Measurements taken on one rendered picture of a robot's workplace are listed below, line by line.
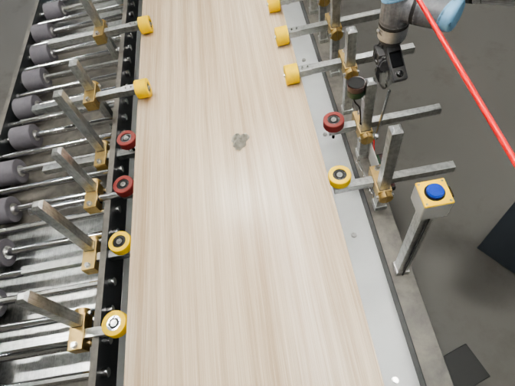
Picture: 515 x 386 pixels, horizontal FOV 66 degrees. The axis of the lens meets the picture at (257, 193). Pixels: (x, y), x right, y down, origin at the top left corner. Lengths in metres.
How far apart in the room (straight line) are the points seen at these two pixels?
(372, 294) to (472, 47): 2.27
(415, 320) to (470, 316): 0.83
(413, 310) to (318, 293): 0.37
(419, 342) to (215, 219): 0.77
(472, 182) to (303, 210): 1.44
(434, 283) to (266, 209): 1.17
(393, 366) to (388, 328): 0.12
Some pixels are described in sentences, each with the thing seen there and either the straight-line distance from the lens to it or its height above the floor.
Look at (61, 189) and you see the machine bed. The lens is 1.98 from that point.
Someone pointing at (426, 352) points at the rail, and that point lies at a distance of 1.43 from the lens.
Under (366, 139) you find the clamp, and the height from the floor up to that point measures 0.85.
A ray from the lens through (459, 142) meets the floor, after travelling 2.74.
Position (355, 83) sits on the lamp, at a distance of 1.39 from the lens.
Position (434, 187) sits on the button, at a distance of 1.02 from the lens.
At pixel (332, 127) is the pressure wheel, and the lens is 1.53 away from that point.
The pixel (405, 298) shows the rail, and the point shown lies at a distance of 1.46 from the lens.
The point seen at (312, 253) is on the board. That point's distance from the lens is 1.27.
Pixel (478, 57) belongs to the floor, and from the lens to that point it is 3.30.
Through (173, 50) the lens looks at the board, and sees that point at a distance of 2.03.
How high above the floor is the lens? 2.07
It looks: 58 degrees down
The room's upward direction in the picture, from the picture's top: 16 degrees counter-clockwise
